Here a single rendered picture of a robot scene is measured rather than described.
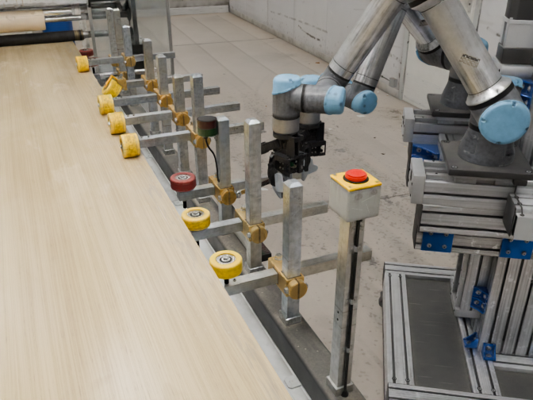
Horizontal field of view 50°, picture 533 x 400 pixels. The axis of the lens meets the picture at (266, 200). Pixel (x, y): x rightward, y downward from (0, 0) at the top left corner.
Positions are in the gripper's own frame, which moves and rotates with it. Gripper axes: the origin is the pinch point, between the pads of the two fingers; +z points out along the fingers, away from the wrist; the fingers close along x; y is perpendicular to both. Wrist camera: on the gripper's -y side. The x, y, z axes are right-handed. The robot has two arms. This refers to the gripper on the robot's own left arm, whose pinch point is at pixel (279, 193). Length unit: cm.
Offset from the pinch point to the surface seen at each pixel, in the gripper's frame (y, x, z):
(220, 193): -20.7, -5.7, 5.5
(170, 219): -11.0, -31.2, 1.4
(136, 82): -121, 26, -4
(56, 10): -254, 53, -18
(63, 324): 11, -73, 1
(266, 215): -0.1, -5.1, 5.6
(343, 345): 50, -30, 7
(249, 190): 1.9, -13.6, -6.1
